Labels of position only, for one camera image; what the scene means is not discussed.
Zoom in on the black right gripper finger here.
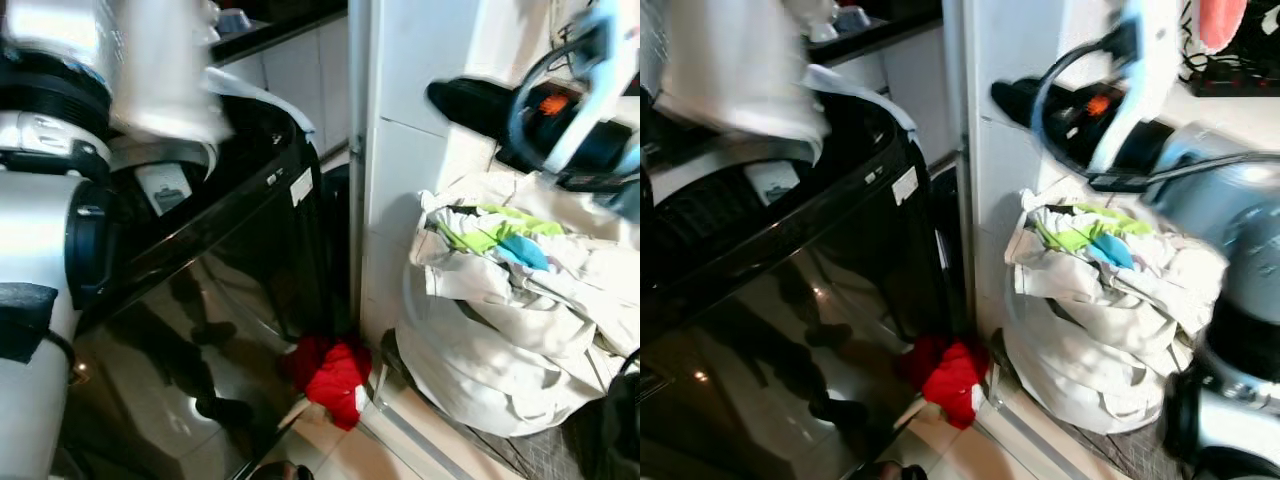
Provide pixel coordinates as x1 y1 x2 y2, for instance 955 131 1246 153
1013 100 1077 137
990 78 1071 111
427 78 516 115
458 104 521 142

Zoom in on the white cloth garment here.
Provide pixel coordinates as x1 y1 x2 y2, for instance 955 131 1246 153
108 0 236 146
655 0 831 143

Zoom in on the black top-load washing machine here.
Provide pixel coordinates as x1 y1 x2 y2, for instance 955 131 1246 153
60 68 353 480
640 65 966 480

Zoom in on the green cloth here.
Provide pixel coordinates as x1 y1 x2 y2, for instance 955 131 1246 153
435 205 566 254
1035 203 1151 252

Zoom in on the blue cloth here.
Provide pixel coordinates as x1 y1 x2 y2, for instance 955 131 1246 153
497 235 552 272
1088 232 1137 270

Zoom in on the dark kitchen counter top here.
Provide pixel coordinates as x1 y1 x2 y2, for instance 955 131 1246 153
805 0 947 67
205 0 351 67

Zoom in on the pink hanging item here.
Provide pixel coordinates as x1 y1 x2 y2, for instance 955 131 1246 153
1198 0 1249 54

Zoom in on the white fabric laundry bag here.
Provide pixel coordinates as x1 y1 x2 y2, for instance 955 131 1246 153
395 170 641 437
1003 178 1231 437

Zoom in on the white washer detergent tray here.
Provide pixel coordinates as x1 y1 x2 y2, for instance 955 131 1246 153
745 160 801 207
135 160 193 216

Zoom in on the red cloth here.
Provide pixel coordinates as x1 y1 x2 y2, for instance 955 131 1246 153
280 335 373 432
895 338 991 430

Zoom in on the grey mesh floor mat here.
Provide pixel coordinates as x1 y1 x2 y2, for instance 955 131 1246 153
1085 415 1196 480
470 415 606 480

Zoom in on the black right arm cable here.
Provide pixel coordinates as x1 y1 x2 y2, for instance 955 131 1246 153
1029 35 1133 177
506 30 601 173

